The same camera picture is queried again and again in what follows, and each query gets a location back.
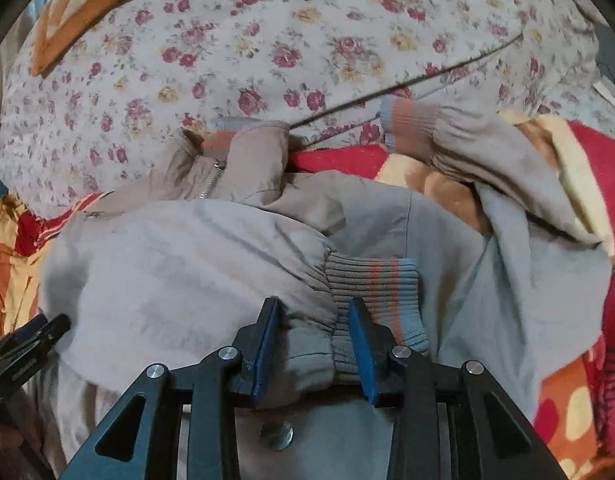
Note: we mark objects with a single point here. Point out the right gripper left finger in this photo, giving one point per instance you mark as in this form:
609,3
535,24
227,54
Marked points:
139,437

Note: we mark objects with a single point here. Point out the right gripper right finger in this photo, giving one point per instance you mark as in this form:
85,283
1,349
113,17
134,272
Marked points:
449,422

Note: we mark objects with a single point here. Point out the beige zip jacket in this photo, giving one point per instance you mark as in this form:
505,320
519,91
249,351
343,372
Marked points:
237,259

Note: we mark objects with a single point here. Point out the red orange cream blanket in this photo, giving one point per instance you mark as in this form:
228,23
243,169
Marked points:
577,259

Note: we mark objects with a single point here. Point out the orange checkered pillow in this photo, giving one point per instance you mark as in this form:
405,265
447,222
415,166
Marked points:
60,24

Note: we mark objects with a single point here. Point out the floral quilt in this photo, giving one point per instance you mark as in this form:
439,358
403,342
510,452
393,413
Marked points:
148,69

